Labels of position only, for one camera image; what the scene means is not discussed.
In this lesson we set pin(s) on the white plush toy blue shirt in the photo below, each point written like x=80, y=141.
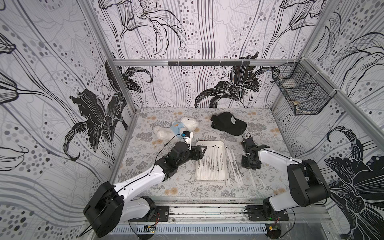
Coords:
x=177, y=127

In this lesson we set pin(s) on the pile straw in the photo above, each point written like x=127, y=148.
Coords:
x=238, y=174

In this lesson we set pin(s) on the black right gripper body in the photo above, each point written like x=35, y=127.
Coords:
x=248, y=154

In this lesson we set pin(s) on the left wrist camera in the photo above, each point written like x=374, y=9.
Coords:
x=188, y=136

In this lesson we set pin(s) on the black baseball cap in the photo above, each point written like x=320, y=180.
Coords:
x=228, y=123

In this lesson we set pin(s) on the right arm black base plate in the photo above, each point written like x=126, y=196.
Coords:
x=257, y=213

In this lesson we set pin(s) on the white slotted cable duct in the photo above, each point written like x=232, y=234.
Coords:
x=184, y=229

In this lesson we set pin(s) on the white rectangular storage tray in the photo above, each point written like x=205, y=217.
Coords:
x=204, y=172

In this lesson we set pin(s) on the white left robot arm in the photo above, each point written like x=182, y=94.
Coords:
x=115, y=203

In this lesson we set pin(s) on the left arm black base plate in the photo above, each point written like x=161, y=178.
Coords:
x=158, y=215

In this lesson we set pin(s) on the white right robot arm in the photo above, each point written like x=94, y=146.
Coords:
x=307, y=185

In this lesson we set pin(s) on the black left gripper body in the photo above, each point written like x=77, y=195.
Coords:
x=189, y=155

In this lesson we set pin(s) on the black wire wall basket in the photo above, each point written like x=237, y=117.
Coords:
x=301, y=89

